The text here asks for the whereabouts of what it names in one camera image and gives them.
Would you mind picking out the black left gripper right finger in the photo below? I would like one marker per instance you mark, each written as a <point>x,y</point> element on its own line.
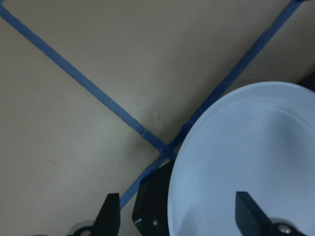
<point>250,218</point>

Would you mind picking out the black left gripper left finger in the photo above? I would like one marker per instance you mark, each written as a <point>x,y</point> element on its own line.
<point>107,222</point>

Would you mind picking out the black dish rack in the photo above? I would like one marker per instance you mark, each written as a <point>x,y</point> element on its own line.
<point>150,209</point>

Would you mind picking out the blue plate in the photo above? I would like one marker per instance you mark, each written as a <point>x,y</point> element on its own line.
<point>260,139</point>

